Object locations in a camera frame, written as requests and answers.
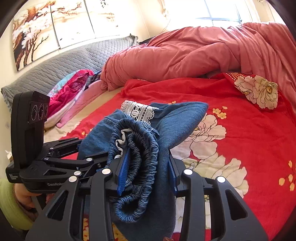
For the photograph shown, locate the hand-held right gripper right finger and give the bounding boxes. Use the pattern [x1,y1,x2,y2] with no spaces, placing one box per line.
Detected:
[169,153,269,241]

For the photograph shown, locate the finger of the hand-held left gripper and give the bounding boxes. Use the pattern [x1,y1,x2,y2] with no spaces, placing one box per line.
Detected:
[44,152,109,176]
[44,138,82,159]

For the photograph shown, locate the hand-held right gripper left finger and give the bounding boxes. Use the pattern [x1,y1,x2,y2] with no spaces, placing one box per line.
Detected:
[25,147,131,241]

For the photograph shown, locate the blue denim pants with lace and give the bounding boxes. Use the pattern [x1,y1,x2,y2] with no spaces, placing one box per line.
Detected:
[77,101,210,239]

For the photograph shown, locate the person's green-sleeved left forearm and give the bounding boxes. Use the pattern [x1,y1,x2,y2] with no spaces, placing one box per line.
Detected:
[0,178,35,230]

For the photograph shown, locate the person's left hand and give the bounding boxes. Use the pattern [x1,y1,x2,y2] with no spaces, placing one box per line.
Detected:
[14,185,40,209]

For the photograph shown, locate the beige bed sheet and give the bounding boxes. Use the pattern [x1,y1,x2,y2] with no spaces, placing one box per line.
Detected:
[44,88,125,139]

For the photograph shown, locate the light pink cloth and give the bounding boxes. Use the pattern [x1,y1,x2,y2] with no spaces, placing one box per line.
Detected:
[57,81,104,128]

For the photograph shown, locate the red floral blanket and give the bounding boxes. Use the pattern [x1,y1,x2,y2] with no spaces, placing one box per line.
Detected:
[59,73,296,241]

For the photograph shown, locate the grey quilted headboard cover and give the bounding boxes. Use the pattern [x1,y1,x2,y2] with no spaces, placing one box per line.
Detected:
[1,35,139,105]

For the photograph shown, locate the canvas panel with white blossoms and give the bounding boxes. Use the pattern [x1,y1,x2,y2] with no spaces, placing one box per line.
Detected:
[11,0,60,71]

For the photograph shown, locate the canvas panel with thin branches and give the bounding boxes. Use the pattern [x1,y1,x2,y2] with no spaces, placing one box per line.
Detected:
[50,0,95,49]

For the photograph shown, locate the pink duvet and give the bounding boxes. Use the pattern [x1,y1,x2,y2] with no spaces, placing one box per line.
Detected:
[100,22,296,93]

